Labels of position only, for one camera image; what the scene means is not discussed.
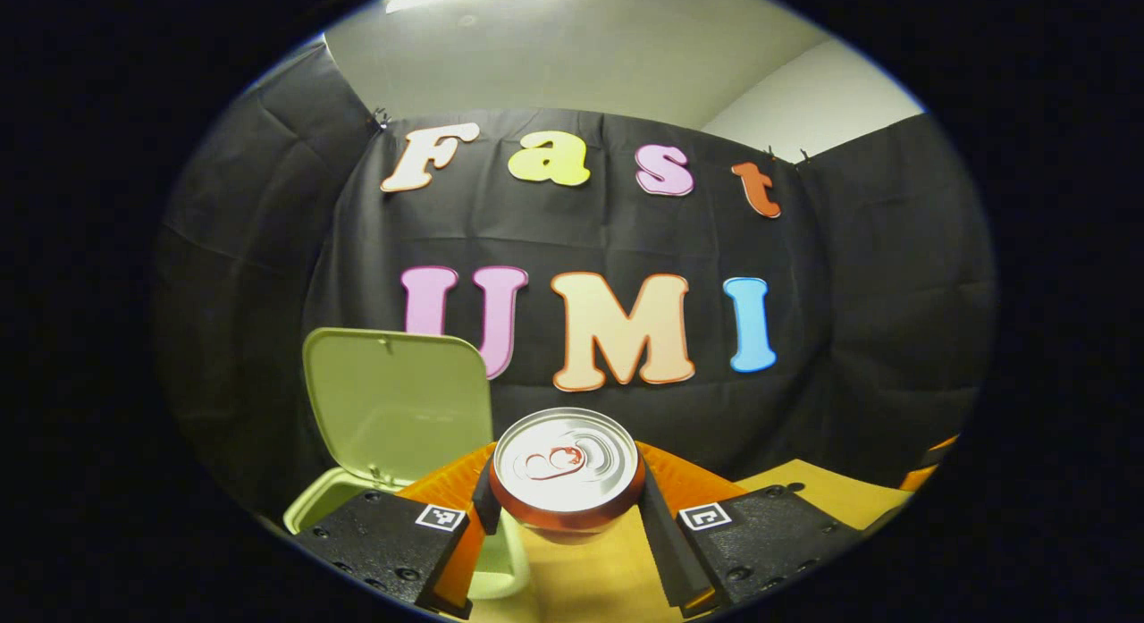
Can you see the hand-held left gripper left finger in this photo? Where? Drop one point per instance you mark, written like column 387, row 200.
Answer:
column 384, row 538

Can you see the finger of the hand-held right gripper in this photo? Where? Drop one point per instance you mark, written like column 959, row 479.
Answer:
column 916, row 480
column 943, row 442

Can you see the black backdrop cloth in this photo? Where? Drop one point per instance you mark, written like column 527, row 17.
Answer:
column 581, row 239

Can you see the green desktop garbage bin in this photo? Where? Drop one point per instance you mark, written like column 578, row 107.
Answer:
column 393, row 408

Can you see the red pop can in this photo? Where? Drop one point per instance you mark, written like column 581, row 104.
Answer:
column 567, row 462

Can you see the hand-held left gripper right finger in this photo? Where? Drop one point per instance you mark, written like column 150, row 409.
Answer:
column 661, row 534

